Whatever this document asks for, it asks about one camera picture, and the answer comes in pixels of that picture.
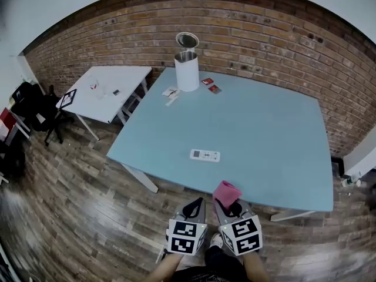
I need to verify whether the red box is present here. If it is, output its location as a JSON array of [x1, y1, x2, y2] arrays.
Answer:
[[0, 107, 18, 142]]

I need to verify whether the white cabinet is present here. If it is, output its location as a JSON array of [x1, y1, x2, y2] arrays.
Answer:
[[343, 138, 376, 185]]

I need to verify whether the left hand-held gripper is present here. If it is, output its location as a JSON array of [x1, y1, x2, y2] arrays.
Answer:
[[166, 197, 209, 256]]

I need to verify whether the white table leg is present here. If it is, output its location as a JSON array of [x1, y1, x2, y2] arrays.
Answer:
[[121, 162, 160, 194], [270, 210, 317, 223]]

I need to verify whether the person's white shoe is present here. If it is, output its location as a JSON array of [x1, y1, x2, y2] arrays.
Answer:
[[209, 232, 224, 250]]

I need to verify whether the pink cloth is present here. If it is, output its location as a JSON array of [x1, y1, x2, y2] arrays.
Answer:
[[211, 180, 243, 210]]

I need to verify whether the white side table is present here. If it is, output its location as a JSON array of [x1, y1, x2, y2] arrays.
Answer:
[[55, 65, 153, 142]]

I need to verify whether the white remote control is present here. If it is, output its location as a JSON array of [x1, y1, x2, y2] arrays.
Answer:
[[189, 148, 221, 163]]

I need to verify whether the person's right forearm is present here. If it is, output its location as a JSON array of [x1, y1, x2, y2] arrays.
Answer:
[[241, 250, 270, 282]]

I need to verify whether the black framed board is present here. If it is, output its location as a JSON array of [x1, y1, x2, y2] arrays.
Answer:
[[59, 88, 78, 110]]

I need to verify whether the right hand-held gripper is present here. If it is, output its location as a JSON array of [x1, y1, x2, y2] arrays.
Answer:
[[213, 200, 263, 257]]

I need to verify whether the person's black clothing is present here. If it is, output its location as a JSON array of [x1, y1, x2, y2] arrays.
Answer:
[[172, 244, 245, 282]]

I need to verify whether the black office chair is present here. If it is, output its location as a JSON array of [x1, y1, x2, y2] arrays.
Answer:
[[11, 82, 76, 145]]

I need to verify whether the person's left forearm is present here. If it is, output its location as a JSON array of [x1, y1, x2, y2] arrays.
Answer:
[[147, 251, 184, 282]]

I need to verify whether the white bin with open lid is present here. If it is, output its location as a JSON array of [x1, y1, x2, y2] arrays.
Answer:
[[173, 32, 201, 93]]

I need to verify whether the black box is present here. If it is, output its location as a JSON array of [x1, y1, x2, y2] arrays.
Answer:
[[331, 156, 345, 177]]

